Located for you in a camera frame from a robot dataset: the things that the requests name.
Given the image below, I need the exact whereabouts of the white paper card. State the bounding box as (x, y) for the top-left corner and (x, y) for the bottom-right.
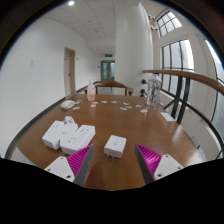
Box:
(160, 111), (177, 122)

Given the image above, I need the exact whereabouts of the wooden handrail with black balusters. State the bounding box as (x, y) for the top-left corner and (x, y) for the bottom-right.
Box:
(140, 68), (224, 159)

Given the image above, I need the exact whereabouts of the white power strip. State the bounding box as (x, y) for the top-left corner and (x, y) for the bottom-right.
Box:
(41, 120), (65, 150)
(59, 122), (97, 156)

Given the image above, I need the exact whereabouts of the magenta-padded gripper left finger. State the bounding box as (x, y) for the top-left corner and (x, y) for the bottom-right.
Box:
(44, 144), (95, 187)

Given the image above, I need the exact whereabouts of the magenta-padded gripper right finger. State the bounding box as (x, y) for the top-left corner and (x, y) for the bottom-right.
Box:
(134, 143), (184, 185)

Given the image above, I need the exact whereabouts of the wooden chair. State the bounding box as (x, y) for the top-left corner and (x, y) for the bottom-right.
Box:
(83, 80), (135, 97)

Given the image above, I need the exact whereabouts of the glass double door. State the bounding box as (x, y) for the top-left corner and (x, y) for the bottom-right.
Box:
(100, 60), (116, 83)

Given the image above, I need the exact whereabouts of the tall glass window wall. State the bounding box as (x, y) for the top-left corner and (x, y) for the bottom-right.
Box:
(154, 9), (224, 134)

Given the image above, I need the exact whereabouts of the pink hand sanitizer bottle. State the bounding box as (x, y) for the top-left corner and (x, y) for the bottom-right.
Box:
(86, 79), (97, 102)

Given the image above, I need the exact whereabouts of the white computer mouse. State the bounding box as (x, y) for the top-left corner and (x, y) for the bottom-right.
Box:
(60, 99), (77, 111)

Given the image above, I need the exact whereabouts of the beige single door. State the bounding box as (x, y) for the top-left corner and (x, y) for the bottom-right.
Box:
(63, 47), (77, 98)

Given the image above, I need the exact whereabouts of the clear plastic water bottle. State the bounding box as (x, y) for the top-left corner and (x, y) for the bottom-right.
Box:
(146, 73), (163, 108)

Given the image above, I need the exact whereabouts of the white charger block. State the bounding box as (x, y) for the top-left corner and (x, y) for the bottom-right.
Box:
(103, 134), (128, 159)

